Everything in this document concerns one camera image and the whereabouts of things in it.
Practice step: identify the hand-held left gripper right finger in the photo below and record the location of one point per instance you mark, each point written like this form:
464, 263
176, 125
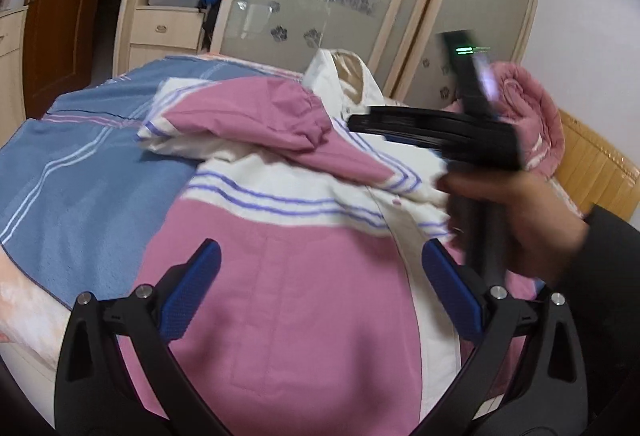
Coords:
450, 291

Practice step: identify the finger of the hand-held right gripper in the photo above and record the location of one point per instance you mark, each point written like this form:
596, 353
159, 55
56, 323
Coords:
395, 133
415, 112

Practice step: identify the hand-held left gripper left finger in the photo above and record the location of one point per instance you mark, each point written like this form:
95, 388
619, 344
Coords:
192, 286

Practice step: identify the pink and white jacket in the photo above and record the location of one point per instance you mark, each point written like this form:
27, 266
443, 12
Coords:
300, 316

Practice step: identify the person's right forearm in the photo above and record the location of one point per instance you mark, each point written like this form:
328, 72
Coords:
610, 291

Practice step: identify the person's right hand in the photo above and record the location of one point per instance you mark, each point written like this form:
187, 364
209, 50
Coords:
540, 226

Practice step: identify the pink quilt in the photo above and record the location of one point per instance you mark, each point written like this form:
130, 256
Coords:
530, 100

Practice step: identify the blue striped blanket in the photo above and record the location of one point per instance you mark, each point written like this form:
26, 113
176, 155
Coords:
90, 181

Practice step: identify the bamboo headboard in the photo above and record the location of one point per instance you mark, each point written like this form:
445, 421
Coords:
600, 160

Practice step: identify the pink floral bed sheet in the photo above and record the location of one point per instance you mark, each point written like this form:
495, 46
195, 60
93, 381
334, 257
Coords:
25, 311

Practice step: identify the beige wardrobe drawer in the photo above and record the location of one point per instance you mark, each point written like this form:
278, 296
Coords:
165, 25
160, 54

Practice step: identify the beige bookshelf cabinet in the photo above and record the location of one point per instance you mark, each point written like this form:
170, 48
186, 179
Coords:
12, 65

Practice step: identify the brown wooden door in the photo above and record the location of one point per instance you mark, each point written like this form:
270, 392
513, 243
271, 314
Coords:
65, 15

